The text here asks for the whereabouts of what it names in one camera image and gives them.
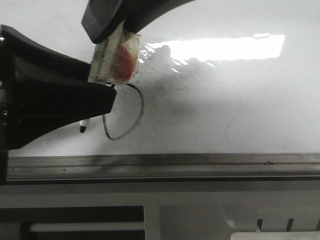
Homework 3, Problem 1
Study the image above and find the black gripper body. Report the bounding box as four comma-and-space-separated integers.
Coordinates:
0, 27, 10, 185

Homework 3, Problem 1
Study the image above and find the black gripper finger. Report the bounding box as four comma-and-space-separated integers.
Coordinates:
81, 0, 190, 44
1, 25, 117, 150

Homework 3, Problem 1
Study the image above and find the red magnet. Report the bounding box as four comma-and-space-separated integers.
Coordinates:
110, 45, 134, 82

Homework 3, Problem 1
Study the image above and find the white black whiteboard marker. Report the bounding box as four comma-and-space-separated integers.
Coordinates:
79, 24, 126, 134

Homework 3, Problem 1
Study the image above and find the white whiteboard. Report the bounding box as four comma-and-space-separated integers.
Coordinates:
9, 0, 320, 157

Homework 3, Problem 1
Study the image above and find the grey aluminium whiteboard frame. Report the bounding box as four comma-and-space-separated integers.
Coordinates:
6, 153, 320, 185

